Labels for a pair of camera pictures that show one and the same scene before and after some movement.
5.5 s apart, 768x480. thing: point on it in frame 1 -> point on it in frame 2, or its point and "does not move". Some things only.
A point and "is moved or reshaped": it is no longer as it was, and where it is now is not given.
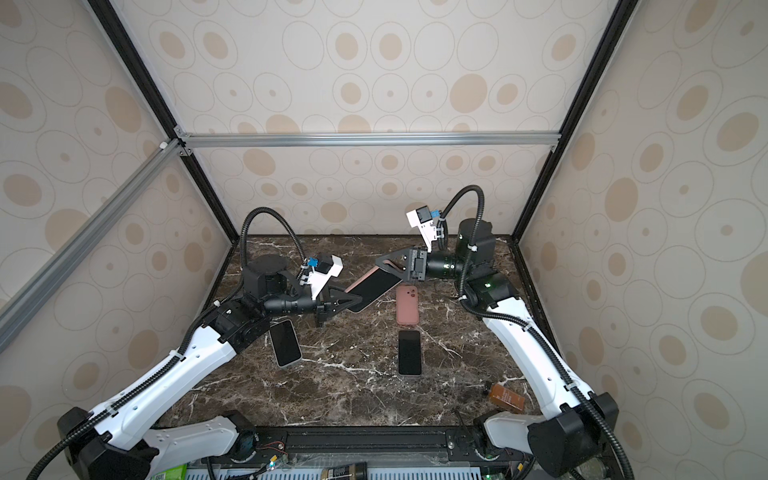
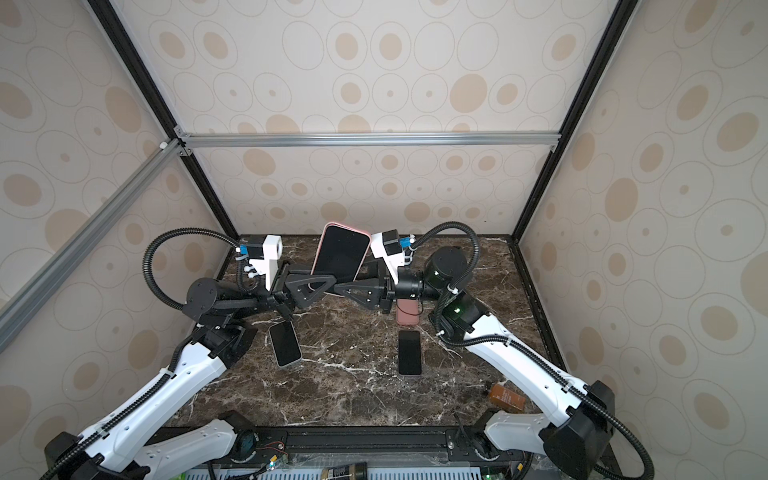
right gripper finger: [397, 262] -> [366, 291]
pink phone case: [407, 305] does not move
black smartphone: [409, 352] does not move
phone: [284, 343] does not move
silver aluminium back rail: [367, 140] does not move
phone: [371, 286] is moved or reshaped
